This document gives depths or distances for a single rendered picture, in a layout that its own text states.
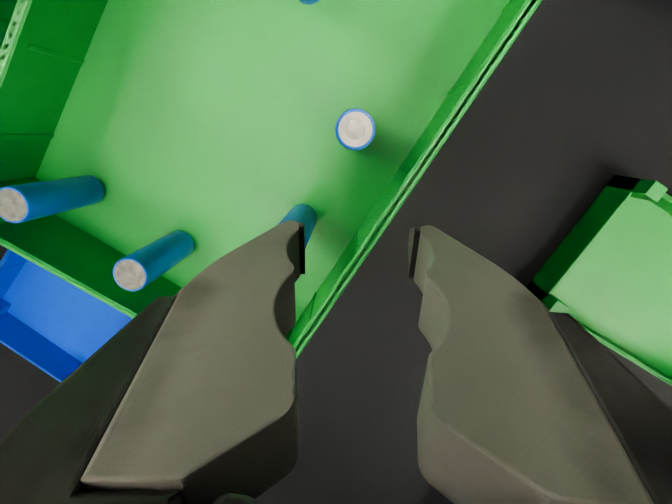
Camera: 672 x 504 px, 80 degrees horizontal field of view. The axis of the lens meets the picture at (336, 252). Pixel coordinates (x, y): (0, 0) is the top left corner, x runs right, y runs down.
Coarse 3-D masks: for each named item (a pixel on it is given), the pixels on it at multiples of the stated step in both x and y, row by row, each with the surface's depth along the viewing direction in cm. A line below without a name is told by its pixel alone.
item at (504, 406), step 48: (432, 240) 11; (432, 288) 9; (480, 288) 9; (432, 336) 9; (480, 336) 7; (528, 336) 8; (432, 384) 6; (480, 384) 6; (528, 384) 7; (576, 384) 7; (432, 432) 6; (480, 432) 6; (528, 432) 6; (576, 432) 6; (432, 480) 7; (480, 480) 6; (528, 480) 5; (576, 480) 5; (624, 480) 5
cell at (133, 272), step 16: (160, 240) 24; (176, 240) 24; (192, 240) 26; (128, 256) 20; (144, 256) 21; (160, 256) 22; (176, 256) 24; (112, 272) 20; (128, 272) 20; (144, 272) 20; (160, 272) 22; (128, 288) 21
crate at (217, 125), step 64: (64, 0) 20; (128, 0) 23; (192, 0) 23; (256, 0) 23; (320, 0) 23; (384, 0) 22; (448, 0) 22; (512, 0) 21; (0, 64) 19; (64, 64) 23; (128, 64) 24; (192, 64) 24; (256, 64) 24; (320, 64) 23; (384, 64) 23; (448, 64) 23; (0, 128) 21; (64, 128) 25; (128, 128) 25; (192, 128) 25; (256, 128) 25; (320, 128) 24; (384, 128) 24; (448, 128) 19; (128, 192) 26; (192, 192) 26; (256, 192) 26; (320, 192) 25; (384, 192) 25; (64, 256) 23; (192, 256) 27; (320, 256) 27; (320, 320) 22
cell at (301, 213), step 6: (300, 204) 25; (294, 210) 23; (300, 210) 23; (306, 210) 24; (312, 210) 25; (288, 216) 22; (294, 216) 21; (300, 216) 22; (306, 216) 23; (312, 216) 24; (300, 222) 21; (306, 222) 22; (312, 222) 23; (306, 228) 21; (312, 228) 23; (306, 234) 20; (306, 240) 20
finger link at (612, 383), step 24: (552, 312) 8; (576, 336) 8; (576, 360) 7; (600, 360) 7; (600, 384) 7; (624, 384) 7; (624, 408) 6; (648, 408) 6; (624, 432) 6; (648, 432) 6; (648, 456) 6; (648, 480) 5
